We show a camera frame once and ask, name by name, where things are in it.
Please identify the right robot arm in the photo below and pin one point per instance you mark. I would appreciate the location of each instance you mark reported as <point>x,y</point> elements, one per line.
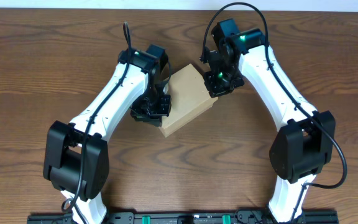
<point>300,149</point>

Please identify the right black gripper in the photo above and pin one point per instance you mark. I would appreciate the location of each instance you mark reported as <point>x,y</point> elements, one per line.
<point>214,89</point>

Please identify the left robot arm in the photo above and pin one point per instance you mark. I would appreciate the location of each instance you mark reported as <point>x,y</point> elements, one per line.
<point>76,154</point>

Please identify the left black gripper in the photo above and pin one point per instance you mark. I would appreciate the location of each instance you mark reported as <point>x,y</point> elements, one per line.
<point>163,111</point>

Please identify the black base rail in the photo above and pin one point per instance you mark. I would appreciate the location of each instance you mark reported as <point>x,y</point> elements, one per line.
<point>238,217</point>

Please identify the cardboard box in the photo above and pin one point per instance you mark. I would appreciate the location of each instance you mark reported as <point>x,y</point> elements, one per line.
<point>190,98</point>

